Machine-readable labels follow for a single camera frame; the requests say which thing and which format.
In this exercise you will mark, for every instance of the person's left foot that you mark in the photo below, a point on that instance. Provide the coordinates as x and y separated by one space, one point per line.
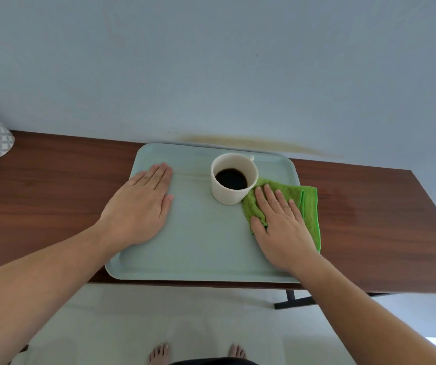
159 354

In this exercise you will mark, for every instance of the person's right foot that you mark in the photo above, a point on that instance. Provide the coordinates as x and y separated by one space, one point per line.
236 351

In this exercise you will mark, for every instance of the person's right thumb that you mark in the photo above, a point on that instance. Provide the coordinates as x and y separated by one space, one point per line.
258 228

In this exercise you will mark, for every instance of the person's left middle finger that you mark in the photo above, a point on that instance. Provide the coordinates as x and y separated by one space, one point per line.
157 176

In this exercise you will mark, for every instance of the person's left forearm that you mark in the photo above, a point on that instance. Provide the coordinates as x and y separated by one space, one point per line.
39 285

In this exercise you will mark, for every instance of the person's left thumb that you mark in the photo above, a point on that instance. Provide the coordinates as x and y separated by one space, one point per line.
167 208

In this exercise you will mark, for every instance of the person's foot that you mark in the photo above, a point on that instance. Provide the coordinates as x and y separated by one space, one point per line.
236 351
159 354

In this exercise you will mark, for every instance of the person's right middle finger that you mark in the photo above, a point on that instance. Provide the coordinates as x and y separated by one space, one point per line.
272 199

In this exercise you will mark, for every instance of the green microfibre cloth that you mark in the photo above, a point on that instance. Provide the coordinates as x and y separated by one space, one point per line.
309 209

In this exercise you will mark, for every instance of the person's left hand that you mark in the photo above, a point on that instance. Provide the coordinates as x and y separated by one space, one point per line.
136 212

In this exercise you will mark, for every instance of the person's dark clothing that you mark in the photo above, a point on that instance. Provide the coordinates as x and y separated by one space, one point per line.
214 361

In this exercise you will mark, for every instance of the white cup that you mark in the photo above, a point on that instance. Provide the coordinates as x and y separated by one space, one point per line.
225 195

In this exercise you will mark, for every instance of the pale green serving tray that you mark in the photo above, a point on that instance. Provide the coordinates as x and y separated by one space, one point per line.
202 239

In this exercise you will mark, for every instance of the black coffee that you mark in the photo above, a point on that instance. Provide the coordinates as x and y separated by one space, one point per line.
232 178

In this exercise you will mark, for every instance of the person's right forearm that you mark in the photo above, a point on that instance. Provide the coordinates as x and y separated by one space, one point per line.
358 319

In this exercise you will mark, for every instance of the person's right hand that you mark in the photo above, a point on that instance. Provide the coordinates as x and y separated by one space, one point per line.
284 237

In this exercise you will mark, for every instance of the black metal table frame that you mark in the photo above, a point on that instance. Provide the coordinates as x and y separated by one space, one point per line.
292 300

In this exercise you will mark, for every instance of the person's right little finger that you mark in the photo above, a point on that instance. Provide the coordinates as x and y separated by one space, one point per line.
296 212

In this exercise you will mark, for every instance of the person's left little finger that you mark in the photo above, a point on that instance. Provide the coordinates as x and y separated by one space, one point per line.
136 179

